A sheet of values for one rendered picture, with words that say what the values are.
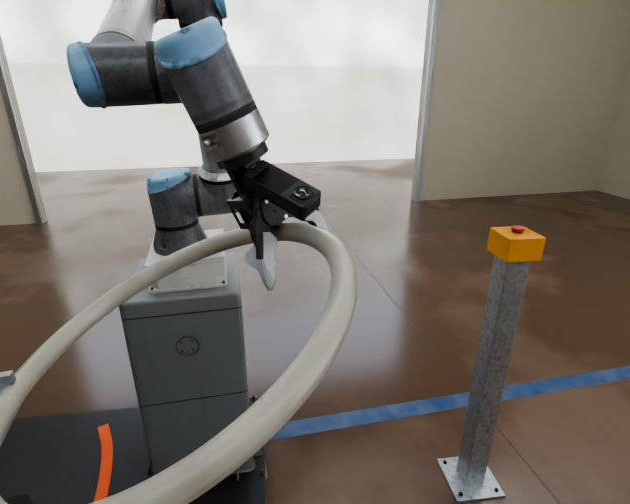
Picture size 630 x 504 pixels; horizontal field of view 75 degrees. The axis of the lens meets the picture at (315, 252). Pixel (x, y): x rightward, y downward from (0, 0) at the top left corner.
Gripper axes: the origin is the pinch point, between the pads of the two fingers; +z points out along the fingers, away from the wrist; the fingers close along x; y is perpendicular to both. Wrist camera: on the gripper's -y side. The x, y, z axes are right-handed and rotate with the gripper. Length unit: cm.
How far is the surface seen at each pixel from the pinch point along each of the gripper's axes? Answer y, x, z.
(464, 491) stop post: 18, -36, 142
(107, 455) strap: 134, 44, 88
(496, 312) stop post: 5, -65, 69
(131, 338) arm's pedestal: 91, 14, 32
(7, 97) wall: 501, -94, -89
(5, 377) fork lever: 15.0, 39.2, -8.8
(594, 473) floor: -16, -78, 165
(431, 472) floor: 33, -36, 140
